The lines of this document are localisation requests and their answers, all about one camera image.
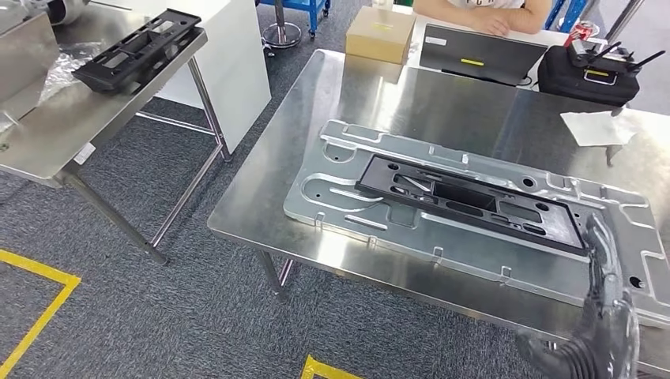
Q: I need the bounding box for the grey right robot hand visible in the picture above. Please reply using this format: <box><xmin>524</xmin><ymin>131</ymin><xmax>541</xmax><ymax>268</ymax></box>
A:
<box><xmin>573</xmin><ymin>212</ymin><xmax>642</xmax><ymax>379</ymax></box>

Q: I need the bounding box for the white sticker label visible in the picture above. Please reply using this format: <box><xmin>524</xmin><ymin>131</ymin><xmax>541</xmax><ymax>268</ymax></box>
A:
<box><xmin>73</xmin><ymin>142</ymin><xmax>97</xmax><ymax>167</ymax></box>

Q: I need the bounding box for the person's right hand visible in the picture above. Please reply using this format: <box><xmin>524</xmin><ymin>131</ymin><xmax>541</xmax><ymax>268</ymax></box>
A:
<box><xmin>469</xmin><ymin>13</ymin><xmax>511</xmax><ymax>38</ymax></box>

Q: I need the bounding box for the chrome stanchion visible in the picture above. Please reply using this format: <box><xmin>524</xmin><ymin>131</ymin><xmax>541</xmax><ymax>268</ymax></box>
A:
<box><xmin>260</xmin><ymin>0</ymin><xmax>303</xmax><ymax>50</ymax></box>

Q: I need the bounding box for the person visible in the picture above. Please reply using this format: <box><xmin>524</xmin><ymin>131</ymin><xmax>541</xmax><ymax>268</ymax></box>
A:
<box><xmin>412</xmin><ymin>0</ymin><xmax>555</xmax><ymax>38</ymax></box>

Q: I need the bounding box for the steel pole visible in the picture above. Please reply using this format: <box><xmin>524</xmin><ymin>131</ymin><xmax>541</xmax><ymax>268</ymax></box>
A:
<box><xmin>604</xmin><ymin>0</ymin><xmax>646</xmax><ymax>46</ymax></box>

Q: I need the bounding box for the stainless steel side table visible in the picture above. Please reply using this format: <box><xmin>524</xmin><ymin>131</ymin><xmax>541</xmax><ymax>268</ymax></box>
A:
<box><xmin>0</xmin><ymin>0</ymin><xmax>232</xmax><ymax>266</ymax></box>

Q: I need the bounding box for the blue cart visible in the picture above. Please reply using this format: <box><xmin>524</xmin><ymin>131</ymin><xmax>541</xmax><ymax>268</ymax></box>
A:
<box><xmin>255</xmin><ymin>0</ymin><xmax>332</xmax><ymax>39</ymax></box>

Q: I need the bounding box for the black remote controller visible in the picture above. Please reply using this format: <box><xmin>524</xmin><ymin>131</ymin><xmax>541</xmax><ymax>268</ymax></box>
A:
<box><xmin>567</xmin><ymin>37</ymin><xmax>668</xmax><ymax>75</ymax></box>

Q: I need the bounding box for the stainless steel box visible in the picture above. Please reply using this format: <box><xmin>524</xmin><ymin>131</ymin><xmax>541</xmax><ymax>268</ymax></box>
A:
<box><xmin>0</xmin><ymin>10</ymin><xmax>60</xmax><ymax>122</ymax></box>

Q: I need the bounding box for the machined aluminium fixture plate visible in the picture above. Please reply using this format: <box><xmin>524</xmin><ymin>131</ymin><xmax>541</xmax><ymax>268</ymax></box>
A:
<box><xmin>282</xmin><ymin>118</ymin><xmax>670</xmax><ymax>331</ymax></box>

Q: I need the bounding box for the red drink can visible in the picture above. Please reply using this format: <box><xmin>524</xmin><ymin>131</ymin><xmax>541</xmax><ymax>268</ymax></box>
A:
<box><xmin>563</xmin><ymin>21</ymin><xmax>597</xmax><ymax>49</ymax></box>

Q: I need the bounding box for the stainless steel workbench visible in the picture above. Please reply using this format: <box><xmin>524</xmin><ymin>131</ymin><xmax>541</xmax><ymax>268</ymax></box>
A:
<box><xmin>207</xmin><ymin>49</ymin><xmax>670</xmax><ymax>379</ymax></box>

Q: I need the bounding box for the yellow floor tape square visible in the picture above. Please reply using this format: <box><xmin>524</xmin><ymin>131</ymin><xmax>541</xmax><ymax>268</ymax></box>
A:
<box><xmin>299</xmin><ymin>355</ymin><xmax>365</xmax><ymax>379</ymax></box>
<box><xmin>0</xmin><ymin>248</ymin><xmax>82</xmax><ymax>379</ymax></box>

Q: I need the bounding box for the brown cardboard box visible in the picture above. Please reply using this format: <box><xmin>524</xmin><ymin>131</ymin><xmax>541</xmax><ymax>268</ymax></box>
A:
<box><xmin>345</xmin><ymin>6</ymin><xmax>417</xmax><ymax>66</ymax></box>

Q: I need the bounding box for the blue rack upright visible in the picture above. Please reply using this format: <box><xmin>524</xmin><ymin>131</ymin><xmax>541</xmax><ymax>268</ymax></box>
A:
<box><xmin>543</xmin><ymin>0</ymin><xmax>592</xmax><ymax>32</ymax></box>

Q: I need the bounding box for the black carrying case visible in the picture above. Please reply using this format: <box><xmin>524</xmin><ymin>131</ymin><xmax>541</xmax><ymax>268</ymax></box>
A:
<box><xmin>537</xmin><ymin>44</ymin><xmax>642</xmax><ymax>107</ymax></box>

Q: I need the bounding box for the white paper sheet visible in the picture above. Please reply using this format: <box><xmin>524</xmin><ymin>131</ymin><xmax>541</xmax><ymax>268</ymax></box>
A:
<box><xmin>559</xmin><ymin>110</ymin><xmax>638</xmax><ymax>148</ymax></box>

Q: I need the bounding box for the black plastic plate bracket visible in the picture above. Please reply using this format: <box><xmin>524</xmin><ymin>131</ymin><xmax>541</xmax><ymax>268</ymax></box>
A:
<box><xmin>355</xmin><ymin>152</ymin><xmax>591</xmax><ymax>257</ymax></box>
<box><xmin>71</xmin><ymin>9</ymin><xmax>203</xmax><ymax>96</ymax></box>

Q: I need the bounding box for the black laptop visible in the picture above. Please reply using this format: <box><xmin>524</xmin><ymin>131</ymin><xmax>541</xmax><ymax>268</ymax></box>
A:
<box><xmin>418</xmin><ymin>23</ymin><xmax>549</xmax><ymax>88</ymax></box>

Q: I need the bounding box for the clear plastic bag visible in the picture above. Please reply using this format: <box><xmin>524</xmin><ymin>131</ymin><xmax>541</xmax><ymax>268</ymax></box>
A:
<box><xmin>37</xmin><ymin>40</ymin><xmax>106</xmax><ymax>106</ymax></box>

